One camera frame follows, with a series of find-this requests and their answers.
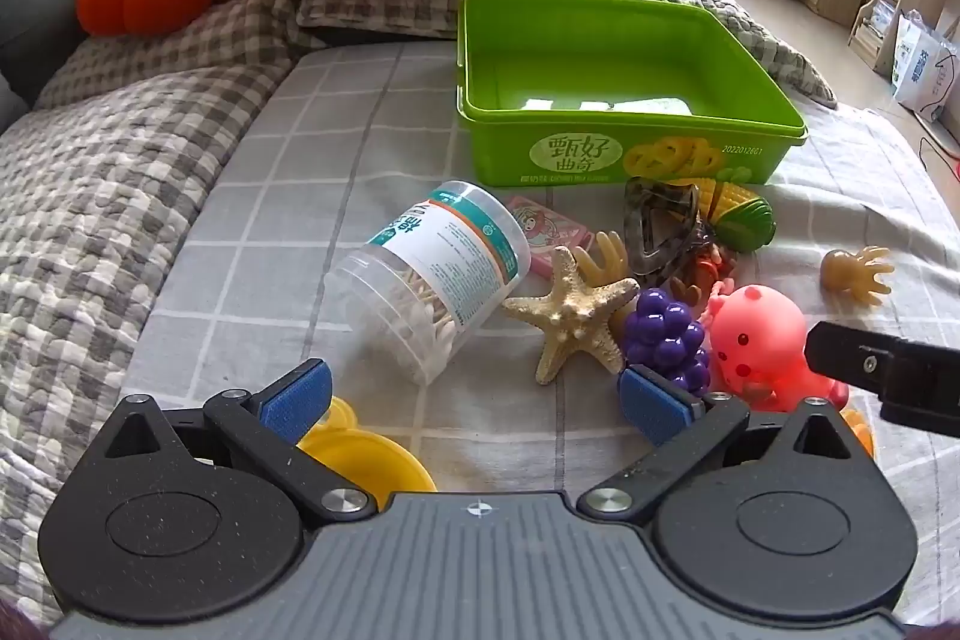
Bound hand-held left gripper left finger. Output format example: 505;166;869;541
105;357;378;525

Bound purple toy grapes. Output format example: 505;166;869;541
624;287;712;395

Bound white paper bag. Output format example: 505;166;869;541
891;10;960;124

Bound grey checked quilt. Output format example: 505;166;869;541
0;0;839;626

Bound small orange figurine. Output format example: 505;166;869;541
694;242;740;292

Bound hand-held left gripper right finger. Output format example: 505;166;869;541
577;365;856;525

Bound beige starfish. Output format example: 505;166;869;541
501;246;641;384

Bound yellow green toy corn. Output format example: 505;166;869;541
694;179;777;253

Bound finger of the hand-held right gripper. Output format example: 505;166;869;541
804;320;901;398

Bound grey grid bed sheet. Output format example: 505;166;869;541
124;44;960;611

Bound pink card box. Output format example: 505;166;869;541
504;195;595;251

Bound clear cotton swab jar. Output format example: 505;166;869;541
328;180;532;386

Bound pink rubber octopus toy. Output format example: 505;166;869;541
705;282;851;414

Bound orange toy bowl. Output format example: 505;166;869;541
838;407;876;459

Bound green plastic box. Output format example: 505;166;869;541
455;0;809;189

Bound amber rubber octopus toy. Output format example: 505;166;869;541
820;245;896;308
581;230;640;341

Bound yellow toy cup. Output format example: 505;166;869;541
298;395;438;513

